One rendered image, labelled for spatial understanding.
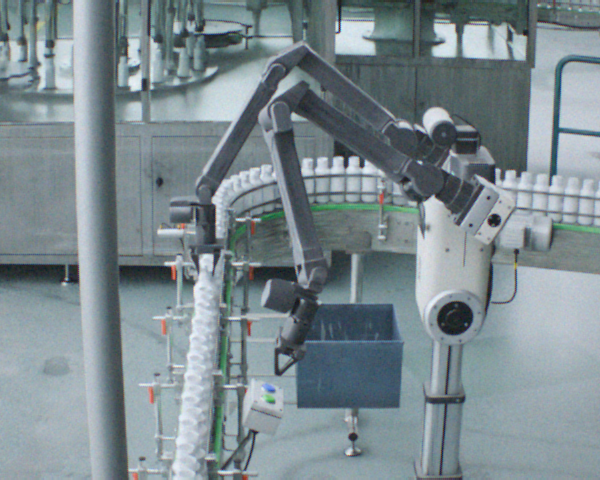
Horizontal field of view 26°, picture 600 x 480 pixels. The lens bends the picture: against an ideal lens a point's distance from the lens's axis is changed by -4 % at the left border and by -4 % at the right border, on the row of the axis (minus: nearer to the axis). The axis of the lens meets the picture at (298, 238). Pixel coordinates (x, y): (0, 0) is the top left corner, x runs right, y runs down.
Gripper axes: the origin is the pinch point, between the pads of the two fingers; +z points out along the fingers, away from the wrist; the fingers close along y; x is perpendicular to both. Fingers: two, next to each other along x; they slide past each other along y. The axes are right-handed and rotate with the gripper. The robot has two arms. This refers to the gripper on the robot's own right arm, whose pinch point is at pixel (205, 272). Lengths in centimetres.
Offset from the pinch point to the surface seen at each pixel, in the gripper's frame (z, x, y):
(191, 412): 4, 82, 0
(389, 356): 29, -9, -53
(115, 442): -92, 282, -7
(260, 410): 9, 69, -15
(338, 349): 26.3, -8.7, -38.0
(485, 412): 118, -154, -112
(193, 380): 4, 64, 0
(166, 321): 11.7, 7.6, 10.7
